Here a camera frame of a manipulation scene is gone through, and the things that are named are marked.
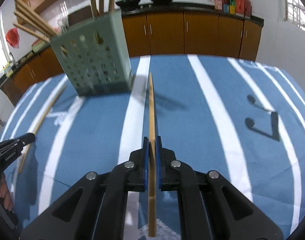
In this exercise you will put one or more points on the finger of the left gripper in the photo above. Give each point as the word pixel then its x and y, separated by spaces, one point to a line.
pixel 27 138

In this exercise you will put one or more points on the lower wooden base cabinets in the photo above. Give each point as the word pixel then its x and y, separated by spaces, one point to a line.
pixel 39 67

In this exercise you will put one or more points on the green basin red lid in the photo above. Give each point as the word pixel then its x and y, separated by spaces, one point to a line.
pixel 38 45

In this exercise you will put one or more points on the red thermos bottles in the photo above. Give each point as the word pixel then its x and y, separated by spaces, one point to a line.
pixel 243 8

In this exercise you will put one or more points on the blue white striped tablecloth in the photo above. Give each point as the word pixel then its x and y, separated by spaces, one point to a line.
pixel 243 119

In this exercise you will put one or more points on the green perforated utensil holder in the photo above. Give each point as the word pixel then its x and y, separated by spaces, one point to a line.
pixel 94 55

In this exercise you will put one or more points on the right barred window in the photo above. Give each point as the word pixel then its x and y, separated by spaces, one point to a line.
pixel 296 13

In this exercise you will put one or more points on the black wok left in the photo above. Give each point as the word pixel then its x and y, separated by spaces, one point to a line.
pixel 127 4

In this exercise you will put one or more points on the red plastic bag on wall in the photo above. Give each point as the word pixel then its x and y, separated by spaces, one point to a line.
pixel 13 38

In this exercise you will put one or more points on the yellow detergent bottle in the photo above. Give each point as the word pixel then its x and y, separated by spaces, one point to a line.
pixel 9 68

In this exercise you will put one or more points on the dark wooden cutting board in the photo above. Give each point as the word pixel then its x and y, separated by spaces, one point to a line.
pixel 81 15

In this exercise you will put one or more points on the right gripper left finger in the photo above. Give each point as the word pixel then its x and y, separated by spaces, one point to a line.
pixel 95 206

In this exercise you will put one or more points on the colourful condiment boxes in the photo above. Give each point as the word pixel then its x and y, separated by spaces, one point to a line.
pixel 227 6

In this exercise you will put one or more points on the person's left hand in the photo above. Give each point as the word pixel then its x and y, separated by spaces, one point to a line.
pixel 5 194

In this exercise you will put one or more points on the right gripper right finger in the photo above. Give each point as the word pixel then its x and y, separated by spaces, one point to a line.
pixel 210 207

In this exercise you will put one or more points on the black kitchen countertop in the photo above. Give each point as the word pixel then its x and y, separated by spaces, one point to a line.
pixel 192 7

